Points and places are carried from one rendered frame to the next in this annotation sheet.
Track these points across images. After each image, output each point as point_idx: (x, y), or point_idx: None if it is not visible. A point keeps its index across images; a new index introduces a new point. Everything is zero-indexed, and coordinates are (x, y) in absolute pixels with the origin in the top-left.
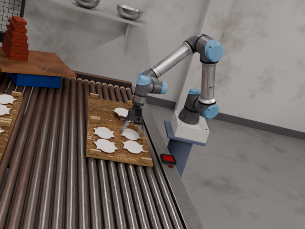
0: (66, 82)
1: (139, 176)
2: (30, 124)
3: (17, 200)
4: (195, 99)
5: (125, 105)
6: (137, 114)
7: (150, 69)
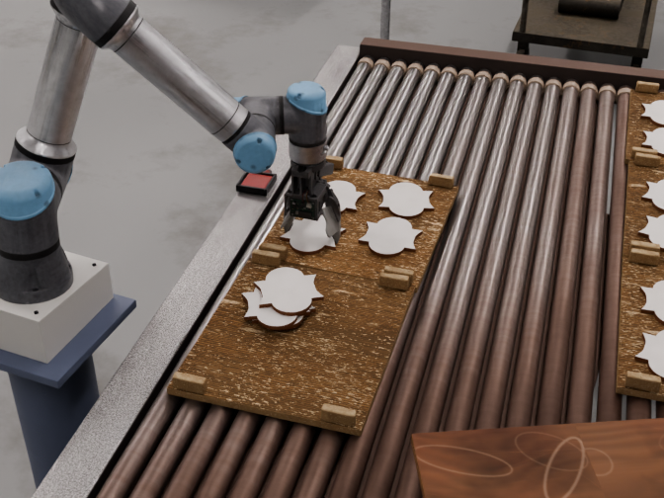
0: None
1: (357, 160)
2: (580, 290)
3: (586, 128)
4: (55, 181)
5: (223, 377)
6: None
7: (249, 114)
